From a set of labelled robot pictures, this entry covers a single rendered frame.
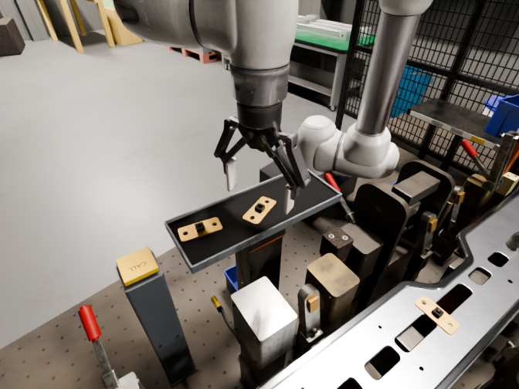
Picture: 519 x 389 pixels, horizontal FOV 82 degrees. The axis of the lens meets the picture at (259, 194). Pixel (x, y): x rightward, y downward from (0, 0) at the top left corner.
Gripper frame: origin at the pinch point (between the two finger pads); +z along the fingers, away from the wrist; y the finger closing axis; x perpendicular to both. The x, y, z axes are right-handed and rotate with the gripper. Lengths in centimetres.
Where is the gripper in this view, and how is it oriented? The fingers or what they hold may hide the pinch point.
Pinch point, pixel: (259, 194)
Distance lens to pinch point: 61.8
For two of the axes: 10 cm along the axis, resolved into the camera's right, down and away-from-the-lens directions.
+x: 5.3, -5.4, 6.5
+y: 8.5, 3.4, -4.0
